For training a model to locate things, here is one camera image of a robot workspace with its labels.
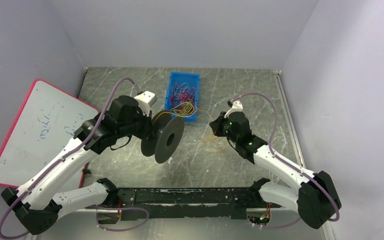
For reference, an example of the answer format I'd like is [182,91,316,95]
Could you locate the orange wire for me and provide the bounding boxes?
[152,105,233,155]

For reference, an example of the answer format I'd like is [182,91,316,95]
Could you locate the blue plastic bin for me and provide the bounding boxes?
[164,71,201,123]

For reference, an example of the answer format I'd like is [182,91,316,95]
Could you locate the black cable spool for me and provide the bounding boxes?
[140,110,185,164]

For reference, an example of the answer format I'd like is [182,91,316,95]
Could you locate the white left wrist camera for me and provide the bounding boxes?
[134,91,158,117]

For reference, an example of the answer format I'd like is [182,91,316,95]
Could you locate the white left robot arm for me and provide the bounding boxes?
[1,91,157,235]

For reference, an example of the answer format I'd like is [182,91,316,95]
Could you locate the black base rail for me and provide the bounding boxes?
[101,187,269,221]

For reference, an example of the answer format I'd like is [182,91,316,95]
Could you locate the pink framed whiteboard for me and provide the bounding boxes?
[0,79,99,188]

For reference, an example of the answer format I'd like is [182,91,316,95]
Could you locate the bundle of coloured wires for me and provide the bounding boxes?
[168,82,198,117]

